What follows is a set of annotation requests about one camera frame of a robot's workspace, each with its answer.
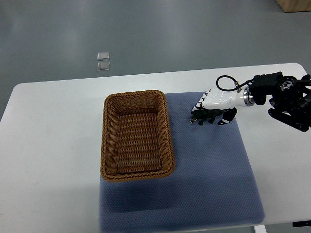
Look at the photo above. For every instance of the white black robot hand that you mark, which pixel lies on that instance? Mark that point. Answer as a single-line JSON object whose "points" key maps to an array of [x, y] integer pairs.
{"points": [[227, 101]]}

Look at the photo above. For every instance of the dark toy crocodile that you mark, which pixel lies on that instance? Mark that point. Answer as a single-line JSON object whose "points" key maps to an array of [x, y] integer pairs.
{"points": [[205, 115]]}

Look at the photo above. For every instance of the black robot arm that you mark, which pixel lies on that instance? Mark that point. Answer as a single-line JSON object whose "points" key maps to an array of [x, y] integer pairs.
{"points": [[290, 101]]}

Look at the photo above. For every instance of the brown wicker basket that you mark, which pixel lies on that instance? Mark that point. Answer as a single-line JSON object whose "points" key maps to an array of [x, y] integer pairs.
{"points": [[136, 137]]}

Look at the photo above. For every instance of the blue grey fabric mat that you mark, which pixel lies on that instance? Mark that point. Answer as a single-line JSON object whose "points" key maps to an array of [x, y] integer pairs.
{"points": [[213, 184]]}

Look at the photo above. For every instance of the wooden box corner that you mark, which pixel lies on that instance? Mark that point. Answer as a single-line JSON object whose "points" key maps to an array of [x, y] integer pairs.
{"points": [[292, 6]]}

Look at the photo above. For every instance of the lower clear floor plate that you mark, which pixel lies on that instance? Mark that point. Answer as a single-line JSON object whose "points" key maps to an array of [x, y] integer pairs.
{"points": [[103, 66]]}

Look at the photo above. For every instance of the clear floor plate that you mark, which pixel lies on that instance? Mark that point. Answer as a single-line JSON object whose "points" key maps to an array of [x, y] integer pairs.
{"points": [[103, 66], [103, 56]]}

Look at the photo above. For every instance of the upper clear floor plate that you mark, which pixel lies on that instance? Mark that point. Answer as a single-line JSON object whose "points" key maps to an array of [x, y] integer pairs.
{"points": [[103, 56]]}

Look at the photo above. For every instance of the white table leg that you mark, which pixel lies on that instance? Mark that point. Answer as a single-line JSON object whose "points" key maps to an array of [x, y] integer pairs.
{"points": [[260, 229]]}

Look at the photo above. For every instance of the black table control panel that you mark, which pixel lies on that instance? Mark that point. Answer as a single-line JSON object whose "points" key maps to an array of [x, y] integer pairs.
{"points": [[301, 223]]}

